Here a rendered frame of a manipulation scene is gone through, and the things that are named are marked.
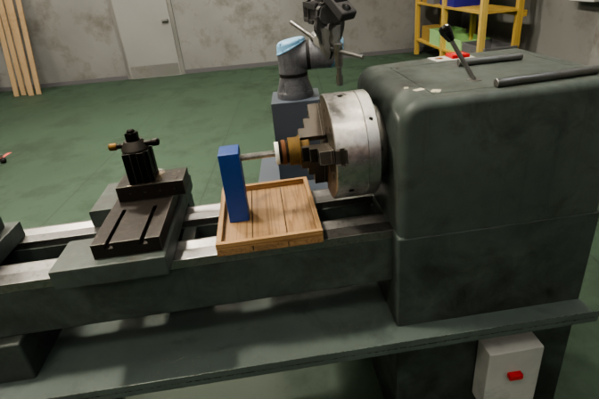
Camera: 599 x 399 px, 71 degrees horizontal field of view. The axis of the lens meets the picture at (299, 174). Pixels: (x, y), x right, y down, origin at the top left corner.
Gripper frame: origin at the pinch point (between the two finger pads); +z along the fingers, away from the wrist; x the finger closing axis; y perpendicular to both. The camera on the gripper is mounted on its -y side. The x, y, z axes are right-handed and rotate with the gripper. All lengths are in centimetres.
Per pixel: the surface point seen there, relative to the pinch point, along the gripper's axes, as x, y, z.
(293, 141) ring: 13.5, 1.5, 22.5
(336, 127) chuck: 7.8, -12.0, 15.3
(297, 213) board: 16.5, -1.6, 45.5
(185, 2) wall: -196, 727, 81
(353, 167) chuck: 6.8, -17.6, 25.5
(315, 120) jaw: 4.1, 3.3, 19.5
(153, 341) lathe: 68, 9, 79
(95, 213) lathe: 69, 37, 44
